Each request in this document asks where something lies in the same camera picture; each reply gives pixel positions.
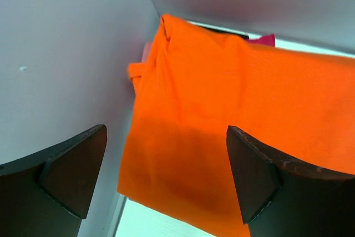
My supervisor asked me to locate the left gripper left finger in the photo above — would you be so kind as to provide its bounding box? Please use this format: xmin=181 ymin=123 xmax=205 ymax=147
xmin=1 ymin=124 xmax=107 ymax=237

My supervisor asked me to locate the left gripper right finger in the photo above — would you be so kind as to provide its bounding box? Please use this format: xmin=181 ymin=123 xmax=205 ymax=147
xmin=226 ymin=126 xmax=354 ymax=236

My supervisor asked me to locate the orange polo shirt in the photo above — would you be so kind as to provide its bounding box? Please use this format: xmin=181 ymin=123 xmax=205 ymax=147
xmin=118 ymin=14 xmax=354 ymax=236

